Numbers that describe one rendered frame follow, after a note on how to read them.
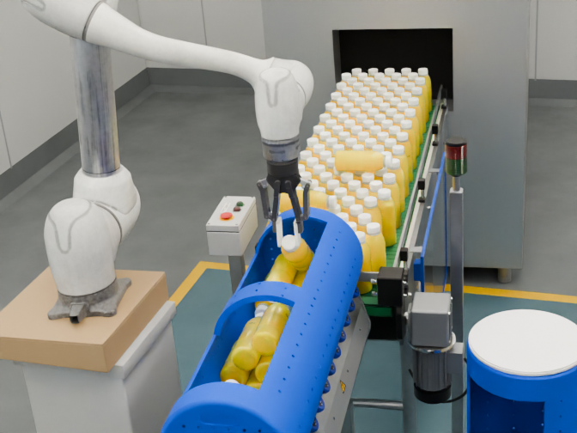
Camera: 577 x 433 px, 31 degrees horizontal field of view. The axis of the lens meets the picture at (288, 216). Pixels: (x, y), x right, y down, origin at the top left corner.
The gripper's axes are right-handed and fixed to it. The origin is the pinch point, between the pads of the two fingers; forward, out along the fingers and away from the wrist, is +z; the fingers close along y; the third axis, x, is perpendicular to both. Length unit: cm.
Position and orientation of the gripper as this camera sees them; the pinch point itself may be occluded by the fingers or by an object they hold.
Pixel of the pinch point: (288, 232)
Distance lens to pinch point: 255.9
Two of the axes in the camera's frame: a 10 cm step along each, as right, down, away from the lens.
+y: 9.7, 0.3, -2.3
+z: 0.7, 9.0, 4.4
